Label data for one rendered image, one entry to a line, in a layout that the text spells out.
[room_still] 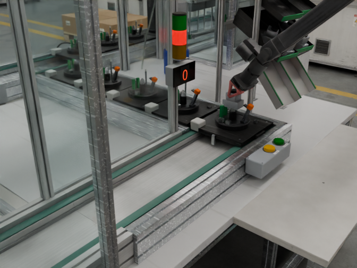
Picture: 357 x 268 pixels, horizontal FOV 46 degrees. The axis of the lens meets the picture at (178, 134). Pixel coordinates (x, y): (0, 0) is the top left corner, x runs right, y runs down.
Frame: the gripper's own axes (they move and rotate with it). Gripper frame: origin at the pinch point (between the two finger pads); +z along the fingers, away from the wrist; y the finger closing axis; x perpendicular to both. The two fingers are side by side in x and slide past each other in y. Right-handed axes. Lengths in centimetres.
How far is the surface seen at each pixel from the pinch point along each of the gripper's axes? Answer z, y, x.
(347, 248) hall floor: 67, -76, 94
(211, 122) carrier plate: 13.6, 5.0, 2.5
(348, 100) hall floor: 123, -305, 26
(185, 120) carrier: 19.1, 10.3, -4.9
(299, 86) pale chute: 2.1, -44.2, 10.6
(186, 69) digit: -5.3, 18.4, -14.4
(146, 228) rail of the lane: -2, 68, 23
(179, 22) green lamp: -18.1, 20.6, -25.2
